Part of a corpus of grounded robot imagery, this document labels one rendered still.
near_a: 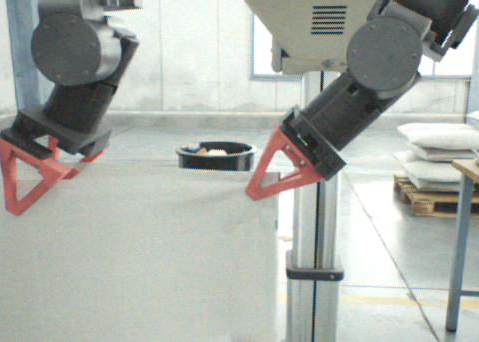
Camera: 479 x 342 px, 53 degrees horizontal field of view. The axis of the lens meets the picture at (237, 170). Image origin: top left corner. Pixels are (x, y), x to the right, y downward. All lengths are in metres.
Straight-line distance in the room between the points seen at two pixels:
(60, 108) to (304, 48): 0.59
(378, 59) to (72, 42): 0.24
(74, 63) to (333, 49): 0.65
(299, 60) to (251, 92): 7.51
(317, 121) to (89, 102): 0.22
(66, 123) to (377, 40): 0.29
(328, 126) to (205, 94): 8.14
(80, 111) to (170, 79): 8.21
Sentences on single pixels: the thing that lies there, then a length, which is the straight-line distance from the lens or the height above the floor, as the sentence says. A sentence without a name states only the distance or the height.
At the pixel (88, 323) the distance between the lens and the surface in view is 0.55.
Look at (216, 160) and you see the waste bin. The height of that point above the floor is 0.62.
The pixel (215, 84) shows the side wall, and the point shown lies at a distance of 8.56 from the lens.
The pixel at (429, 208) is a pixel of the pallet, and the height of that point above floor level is 0.06.
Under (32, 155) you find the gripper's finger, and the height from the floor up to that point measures 1.06.
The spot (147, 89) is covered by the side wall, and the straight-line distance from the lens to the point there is 8.80.
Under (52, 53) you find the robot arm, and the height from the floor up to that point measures 1.15.
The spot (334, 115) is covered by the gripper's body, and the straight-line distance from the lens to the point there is 0.47.
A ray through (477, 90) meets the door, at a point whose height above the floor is 0.67.
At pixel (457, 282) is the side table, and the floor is 0.23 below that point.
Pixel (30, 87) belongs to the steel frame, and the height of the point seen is 0.69.
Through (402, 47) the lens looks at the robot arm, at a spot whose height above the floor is 1.16.
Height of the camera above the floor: 1.15
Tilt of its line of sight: 13 degrees down
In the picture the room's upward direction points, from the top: straight up
